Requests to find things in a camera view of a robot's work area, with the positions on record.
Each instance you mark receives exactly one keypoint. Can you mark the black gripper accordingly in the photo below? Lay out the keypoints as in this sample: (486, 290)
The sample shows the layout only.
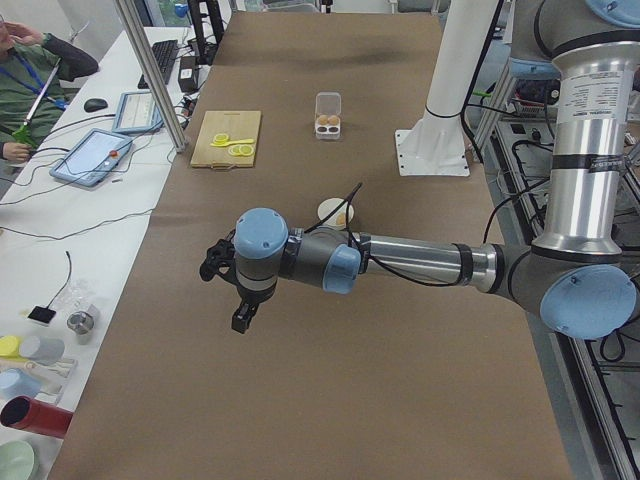
(251, 297)

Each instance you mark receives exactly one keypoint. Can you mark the clear plastic egg box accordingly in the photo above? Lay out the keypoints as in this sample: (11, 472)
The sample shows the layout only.
(327, 103)

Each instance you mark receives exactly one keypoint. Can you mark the black power adapter box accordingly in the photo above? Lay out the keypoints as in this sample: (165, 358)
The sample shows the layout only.
(188, 77)

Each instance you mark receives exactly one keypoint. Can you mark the white round bowl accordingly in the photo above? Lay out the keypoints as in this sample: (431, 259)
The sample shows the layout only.
(329, 209)

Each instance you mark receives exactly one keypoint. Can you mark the lemon slice lower left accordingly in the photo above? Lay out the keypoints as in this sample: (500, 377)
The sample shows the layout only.
(241, 150)

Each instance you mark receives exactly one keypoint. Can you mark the metal cylinder part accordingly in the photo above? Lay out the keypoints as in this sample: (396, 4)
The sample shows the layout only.
(82, 323)

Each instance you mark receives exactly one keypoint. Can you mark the wooden cutting board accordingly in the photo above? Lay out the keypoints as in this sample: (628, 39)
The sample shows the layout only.
(238, 125)

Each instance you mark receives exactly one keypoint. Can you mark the small black square pad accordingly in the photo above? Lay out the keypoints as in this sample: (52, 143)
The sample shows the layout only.
(42, 315)

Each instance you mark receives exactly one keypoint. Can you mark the grey cup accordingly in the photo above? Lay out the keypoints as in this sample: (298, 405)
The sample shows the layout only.
(43, 350)

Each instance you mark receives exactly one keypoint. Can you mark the teach pendant near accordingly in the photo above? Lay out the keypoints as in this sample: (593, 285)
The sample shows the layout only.
(92, 158)

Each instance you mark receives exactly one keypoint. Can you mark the teach pendant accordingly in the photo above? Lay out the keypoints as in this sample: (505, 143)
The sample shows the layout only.
(136, 113)
(92, 158)

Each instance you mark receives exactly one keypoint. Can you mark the teach pendant far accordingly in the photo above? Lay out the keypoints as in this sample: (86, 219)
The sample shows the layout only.
(136, 113)

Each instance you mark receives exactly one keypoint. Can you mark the yellow cup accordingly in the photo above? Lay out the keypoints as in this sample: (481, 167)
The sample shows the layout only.
(10, 346)

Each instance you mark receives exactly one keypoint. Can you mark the light blue cup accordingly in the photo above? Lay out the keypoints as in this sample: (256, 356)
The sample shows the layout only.
(15, 382)

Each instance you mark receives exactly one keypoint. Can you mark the red cylinder bottle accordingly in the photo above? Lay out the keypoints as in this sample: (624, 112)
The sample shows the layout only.
(34, 416)

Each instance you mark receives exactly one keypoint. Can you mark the black computer mouse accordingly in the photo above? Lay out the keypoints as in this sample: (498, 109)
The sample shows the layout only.
(95, 104)

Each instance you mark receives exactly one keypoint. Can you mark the green bowl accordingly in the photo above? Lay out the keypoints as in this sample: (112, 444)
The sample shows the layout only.
(18, 460)

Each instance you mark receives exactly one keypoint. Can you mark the black keyboard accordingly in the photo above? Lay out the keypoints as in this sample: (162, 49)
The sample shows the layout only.
(165, 53)

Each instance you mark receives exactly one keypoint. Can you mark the seated person green shirt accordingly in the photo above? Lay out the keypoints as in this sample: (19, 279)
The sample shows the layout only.
(33, 66)

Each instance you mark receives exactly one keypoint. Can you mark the aluminium frame post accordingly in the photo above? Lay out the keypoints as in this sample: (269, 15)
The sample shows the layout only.
(135, 31)

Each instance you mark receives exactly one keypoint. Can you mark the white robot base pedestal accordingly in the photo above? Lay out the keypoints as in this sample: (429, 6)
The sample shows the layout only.
(435, 145)

